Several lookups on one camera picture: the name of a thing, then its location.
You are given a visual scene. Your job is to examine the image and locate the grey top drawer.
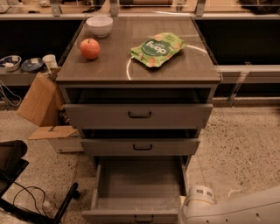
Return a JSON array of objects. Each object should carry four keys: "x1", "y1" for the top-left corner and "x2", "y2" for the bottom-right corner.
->
[{"x1": 66, "y1": 104, "x2": 213, "y2": 130}]

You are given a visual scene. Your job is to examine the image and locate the white paper cup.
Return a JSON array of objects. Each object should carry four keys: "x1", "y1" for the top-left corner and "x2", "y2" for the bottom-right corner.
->
[{"x1": 43, "y1": 54, "x2": 58, "y2": 69}]

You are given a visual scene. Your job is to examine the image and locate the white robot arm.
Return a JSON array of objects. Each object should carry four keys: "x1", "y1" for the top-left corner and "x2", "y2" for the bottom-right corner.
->
[{"x1": 178, "y1": 185, "x2": 280, "y2": 224}]

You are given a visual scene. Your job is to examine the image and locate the brown cardboard box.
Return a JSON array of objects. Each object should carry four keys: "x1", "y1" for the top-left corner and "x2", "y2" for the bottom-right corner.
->
[{"x1": 17, "y1": 73, "x2": 83, "y2": 153}]

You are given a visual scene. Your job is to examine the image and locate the green snack bag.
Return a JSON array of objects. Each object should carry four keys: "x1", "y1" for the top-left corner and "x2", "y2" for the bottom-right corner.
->
[{"x1": 130, "y1": 32, "x2": 186, "y2": 67}]

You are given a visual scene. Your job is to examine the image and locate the black cable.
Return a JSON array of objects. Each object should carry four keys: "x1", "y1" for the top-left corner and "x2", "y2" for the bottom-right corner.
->
[{"x1": 11, "y1": 181, "x2": 47, "y2": 215}]

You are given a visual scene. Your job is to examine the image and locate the clear plastic bottle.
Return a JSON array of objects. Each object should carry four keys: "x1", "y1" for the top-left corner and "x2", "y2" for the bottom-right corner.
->
[{"x1": 42, "y1": 201, "x2": 56, "y2": 218}]

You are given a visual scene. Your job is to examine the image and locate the grey drawer cabinet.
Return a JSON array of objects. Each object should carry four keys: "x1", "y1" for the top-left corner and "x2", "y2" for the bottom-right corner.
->
[{"x1": 55, "y1": 16, "x2": 222, "y2": 170}]

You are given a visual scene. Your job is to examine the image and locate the red apple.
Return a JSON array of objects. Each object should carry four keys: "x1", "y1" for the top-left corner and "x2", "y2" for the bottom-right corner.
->
[{"x1": 80, "y1": 38, "x2": 101, "y2": 60}]

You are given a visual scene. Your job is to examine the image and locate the black chair base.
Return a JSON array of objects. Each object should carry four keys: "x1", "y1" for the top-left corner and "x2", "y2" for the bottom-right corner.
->
[{"x1": 0, "y1": 139, "x2": 81, "y2": 224}]

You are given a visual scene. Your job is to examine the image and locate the blue patterned bowl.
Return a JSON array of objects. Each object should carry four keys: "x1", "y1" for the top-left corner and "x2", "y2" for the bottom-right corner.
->
[{"x1": 0, "y1": 55, "x2": 22, "y2": 72}]

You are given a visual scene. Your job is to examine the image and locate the grey wall shelf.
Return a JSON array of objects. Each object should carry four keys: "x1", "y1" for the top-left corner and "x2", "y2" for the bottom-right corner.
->
[{"x1": 215, "y1": 65, "x2": 280, "y2": 84}]

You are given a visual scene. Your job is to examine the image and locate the dark blue bowl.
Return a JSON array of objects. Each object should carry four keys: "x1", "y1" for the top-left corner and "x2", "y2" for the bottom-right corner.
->
[{"x1": 21, "y1": 58, "x2": 44, "y2": 73}]

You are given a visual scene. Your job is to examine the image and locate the grey drawer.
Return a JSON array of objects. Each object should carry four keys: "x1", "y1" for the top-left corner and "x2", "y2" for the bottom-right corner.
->
[
  {"x1": 66, "y1": 104, "x2": 213, "y2": 130},
  {"x1": 82, "y1": 156, "x2": 187, "y2": 224},
  {"x1": 80, "y1": 138, "x2": 200, "y2": 156}
]

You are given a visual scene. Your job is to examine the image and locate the white bowl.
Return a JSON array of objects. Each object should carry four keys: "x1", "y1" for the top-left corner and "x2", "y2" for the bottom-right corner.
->
[{"x1": 86, "y1": 16, "x2": 113, "y2": 38}]

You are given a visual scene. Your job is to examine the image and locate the grey bottom drawer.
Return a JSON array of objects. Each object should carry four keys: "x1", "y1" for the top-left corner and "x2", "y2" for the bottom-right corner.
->
[{"x1": 82, "y1": 156, "x2": 187, "y2": 224}]

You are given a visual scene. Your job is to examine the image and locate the grey middle drawer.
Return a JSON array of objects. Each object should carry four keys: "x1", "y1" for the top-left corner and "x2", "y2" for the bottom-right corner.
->
[{"x1": 80, "y1": 138, "x2": 200, "y2": 156}]

